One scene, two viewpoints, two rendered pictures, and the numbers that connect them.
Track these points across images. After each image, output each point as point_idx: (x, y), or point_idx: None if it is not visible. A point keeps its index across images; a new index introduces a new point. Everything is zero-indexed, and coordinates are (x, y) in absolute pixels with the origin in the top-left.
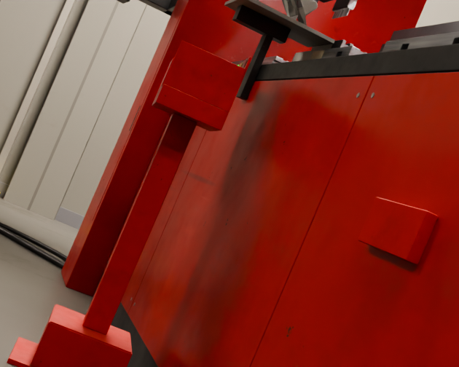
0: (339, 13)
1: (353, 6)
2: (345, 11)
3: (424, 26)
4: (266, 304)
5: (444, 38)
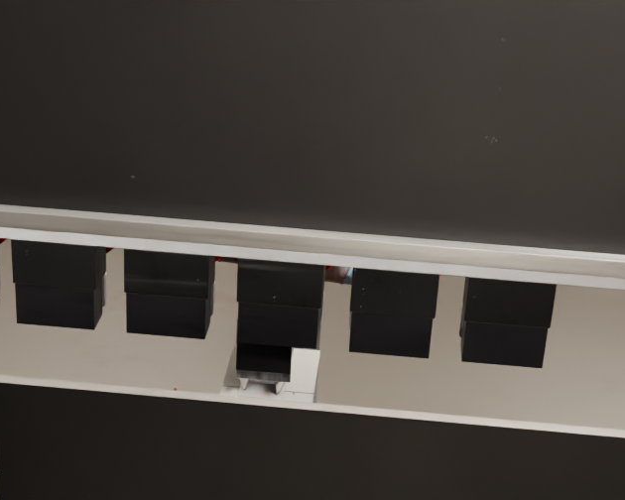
0: (266, 374)
1: (236, 366)
2: (247, 371)
3: None
4: None
5: None
